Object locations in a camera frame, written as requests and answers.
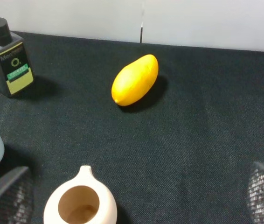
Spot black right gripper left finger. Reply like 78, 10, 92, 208
0, 166, 29, 211

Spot black pump bottle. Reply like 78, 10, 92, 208
0, 17, 35, 97

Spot cream ceramic teapot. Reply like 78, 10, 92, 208
43, 165, 118, 224

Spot black table cloth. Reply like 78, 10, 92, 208
0, 33, 264, 224

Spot yellow mango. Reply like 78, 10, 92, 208
111, 54, 159, 106

